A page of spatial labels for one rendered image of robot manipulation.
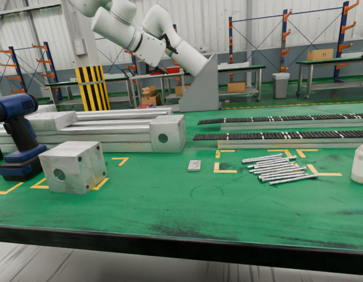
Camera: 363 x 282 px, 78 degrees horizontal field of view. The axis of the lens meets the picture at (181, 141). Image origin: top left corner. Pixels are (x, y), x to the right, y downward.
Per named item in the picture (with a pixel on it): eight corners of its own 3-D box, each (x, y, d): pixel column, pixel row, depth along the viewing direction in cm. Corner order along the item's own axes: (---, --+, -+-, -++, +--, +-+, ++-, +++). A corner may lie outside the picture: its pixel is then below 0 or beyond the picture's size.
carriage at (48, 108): (59, 118, 108) (55, 104, 106) (41, 124, 98) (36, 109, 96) (32, 119, 111) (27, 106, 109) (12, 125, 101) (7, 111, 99)
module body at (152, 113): (174, 126, 97) (172, 107, 94) (168, 133, 87) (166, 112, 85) (23, 131, 115) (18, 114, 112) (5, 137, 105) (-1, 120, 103)
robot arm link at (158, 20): (173, 57, 134) (142, 31, 132) (192, 29, 126) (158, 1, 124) (168, 59, 123) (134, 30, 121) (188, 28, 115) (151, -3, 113)
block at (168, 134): (187, 139, 79) (185, 112, 76) (180, 153, 68) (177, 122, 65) (163, 139, 81) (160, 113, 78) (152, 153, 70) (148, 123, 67)
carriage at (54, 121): (80, 128, 85) (75, 110, 83) (59, 137, 75) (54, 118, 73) (45, 129, 88) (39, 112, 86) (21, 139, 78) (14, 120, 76)
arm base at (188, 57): (197, 78, 141) (173, 59, 139) (216, 53, 130) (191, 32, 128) (189, 87, 125) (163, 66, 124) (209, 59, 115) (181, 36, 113)
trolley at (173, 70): (187, 116, 442) (183, 62, 408) (189, 123, 390) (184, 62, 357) (136, 121, 444) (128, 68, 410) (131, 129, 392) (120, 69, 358)
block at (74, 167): (112, 171, 60) (106, 137, 57) (84, 194, 50) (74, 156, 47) (82, 169, 63) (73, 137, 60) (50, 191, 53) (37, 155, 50)
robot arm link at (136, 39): (126, 51, 81) (134, 55, 83) (137, 28, 79) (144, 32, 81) (122, 48, 88) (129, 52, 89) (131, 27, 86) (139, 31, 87)
